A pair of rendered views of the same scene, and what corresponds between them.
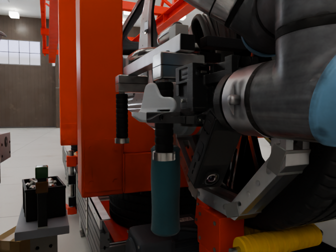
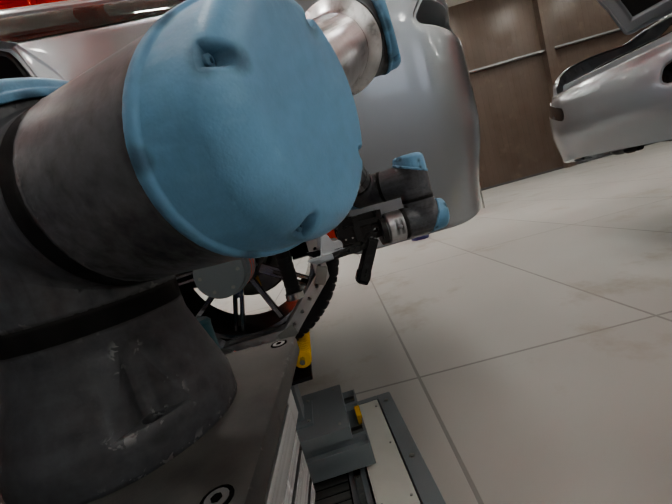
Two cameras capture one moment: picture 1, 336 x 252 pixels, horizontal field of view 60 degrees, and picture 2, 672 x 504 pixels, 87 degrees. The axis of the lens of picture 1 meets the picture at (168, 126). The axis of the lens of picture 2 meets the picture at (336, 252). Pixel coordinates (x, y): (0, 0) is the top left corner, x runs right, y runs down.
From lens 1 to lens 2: 0.79 m
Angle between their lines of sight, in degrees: 71
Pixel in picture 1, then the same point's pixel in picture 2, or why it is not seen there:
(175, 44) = not seen: hidden behind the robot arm
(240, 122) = (401, 235)
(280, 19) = (417, 195)
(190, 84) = (357, 227)
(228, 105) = (396, 229)
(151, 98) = (328, 244)
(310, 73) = (433, 210)
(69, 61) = not seen: outside the picture
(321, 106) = (439, 218)
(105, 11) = not seen: outside the picture
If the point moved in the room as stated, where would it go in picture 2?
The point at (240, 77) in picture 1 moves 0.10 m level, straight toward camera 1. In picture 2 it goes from (396, 217) to (439, 207)
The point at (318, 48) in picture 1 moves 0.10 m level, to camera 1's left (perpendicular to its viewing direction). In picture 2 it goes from (432, 203) to (431, 206)
